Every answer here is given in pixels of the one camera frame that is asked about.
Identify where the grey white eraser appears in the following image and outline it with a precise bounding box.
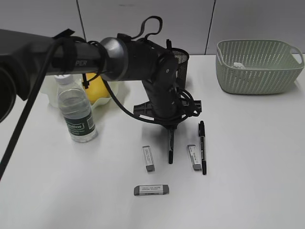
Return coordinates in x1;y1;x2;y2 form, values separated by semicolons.
142;146;155;172
187;145;202;171
133;185;169;196

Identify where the pale green plastic basket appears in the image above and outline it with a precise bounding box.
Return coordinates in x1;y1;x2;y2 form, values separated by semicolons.
215;40;305;95

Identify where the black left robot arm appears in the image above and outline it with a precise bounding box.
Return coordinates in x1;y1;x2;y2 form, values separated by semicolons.
0;30;202;127

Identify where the clear plastic water bottle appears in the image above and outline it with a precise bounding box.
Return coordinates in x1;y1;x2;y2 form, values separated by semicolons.
54;74;98;143

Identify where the pale green wavy glass plate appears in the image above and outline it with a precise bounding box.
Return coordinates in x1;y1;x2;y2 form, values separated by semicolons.
40;76;111;109

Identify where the waste paper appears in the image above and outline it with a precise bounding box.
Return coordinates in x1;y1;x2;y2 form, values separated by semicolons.
233;62;245;69

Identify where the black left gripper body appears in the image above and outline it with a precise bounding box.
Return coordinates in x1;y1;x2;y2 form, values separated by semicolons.
133;53;203;131

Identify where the grey white eraser bottom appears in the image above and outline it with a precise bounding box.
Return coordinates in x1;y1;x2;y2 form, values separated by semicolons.
133;185;169;196

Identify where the black marker pen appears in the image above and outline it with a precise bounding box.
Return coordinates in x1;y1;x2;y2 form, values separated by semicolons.
198;121;207;175
168;128;174;165

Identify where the black mesh pen holder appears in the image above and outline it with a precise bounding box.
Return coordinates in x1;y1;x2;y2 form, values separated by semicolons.
172;48;189;89

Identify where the yellow mango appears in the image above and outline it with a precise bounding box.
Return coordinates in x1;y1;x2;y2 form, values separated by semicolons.
83;76;110;104

